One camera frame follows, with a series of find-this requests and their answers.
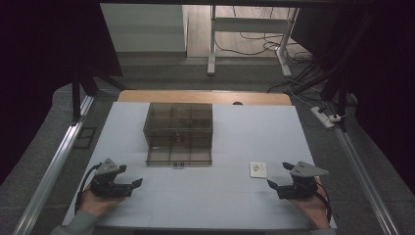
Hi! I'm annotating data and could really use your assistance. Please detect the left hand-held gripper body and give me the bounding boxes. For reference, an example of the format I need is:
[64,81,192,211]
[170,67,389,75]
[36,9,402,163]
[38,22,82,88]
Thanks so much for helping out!
[90,159,134,199]

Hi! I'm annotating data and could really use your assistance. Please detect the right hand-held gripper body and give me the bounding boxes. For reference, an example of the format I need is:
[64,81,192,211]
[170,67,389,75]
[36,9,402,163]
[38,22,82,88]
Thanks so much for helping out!
[277,161,330,200]

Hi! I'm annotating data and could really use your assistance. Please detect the person's left hand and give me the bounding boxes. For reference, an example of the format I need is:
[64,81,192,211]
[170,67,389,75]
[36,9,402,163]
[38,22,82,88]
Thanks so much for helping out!
[78,190,125,218]

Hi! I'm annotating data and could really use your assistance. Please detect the person's right hand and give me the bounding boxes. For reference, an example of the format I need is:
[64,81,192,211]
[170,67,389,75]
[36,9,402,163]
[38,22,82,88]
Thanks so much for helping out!
[290,177,331,229]

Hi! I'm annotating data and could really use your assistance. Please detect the small white earring card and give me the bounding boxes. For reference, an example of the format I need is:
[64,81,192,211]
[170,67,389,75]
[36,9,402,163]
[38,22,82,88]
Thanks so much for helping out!
[250,161,268,179]

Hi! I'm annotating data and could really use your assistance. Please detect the smoky clear drawer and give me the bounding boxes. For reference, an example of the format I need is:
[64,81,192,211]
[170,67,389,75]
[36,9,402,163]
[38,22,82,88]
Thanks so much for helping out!
[145,144,213,167]

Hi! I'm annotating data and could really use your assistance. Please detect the white power strip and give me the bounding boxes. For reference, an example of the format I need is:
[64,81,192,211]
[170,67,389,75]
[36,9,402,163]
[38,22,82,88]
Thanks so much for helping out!
[309,106,336,129]

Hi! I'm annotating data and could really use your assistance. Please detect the white table mat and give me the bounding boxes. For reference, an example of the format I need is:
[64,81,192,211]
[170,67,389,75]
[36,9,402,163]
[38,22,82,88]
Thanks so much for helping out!
[62,101,338,230]

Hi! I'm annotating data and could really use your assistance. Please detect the smoky clear storage box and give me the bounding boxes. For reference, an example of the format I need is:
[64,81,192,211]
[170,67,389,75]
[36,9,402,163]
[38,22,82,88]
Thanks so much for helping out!
[143,102,214,149]

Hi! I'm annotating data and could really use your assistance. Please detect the wooden table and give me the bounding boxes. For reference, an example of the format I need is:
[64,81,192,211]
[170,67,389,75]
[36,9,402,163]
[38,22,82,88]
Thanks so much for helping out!
[116,89,293,107]

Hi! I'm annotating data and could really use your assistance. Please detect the black curtain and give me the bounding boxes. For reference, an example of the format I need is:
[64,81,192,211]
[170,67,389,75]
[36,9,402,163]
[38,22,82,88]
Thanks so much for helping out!
[0,0,123,187]
[290,0,415,197]

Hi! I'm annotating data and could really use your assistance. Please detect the white cabinet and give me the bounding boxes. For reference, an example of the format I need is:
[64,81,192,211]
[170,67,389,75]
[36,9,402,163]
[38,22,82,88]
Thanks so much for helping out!
[100,3,188,54]

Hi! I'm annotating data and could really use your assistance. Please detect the left hand-held gripper cable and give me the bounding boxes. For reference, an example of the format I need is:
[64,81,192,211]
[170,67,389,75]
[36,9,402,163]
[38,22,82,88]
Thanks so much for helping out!
[74,163,103,215]

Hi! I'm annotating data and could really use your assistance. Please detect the hand-held gripper cable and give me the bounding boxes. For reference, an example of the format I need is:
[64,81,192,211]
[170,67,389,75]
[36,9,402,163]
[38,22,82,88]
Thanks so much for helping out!
[313,181,334,223]
[74,163,103,215]

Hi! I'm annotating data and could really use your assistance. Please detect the right hand-held gripper cable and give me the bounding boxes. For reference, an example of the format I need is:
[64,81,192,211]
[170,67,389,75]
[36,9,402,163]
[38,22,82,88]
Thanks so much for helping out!
[313,181,334,223]

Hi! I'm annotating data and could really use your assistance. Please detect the aluminium rail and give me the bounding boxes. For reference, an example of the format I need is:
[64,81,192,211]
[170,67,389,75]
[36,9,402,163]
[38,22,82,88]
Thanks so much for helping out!
[334,126,401,235]
[12,95,96,235]

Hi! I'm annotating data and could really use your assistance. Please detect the black floor cables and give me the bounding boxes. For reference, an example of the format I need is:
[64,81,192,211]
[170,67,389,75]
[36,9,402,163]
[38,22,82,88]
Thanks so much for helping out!
[213,30,327,96]

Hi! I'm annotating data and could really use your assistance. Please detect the white metal desk frame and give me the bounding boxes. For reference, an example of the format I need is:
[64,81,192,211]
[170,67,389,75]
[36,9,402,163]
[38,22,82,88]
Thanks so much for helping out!
[207,5,300,78]

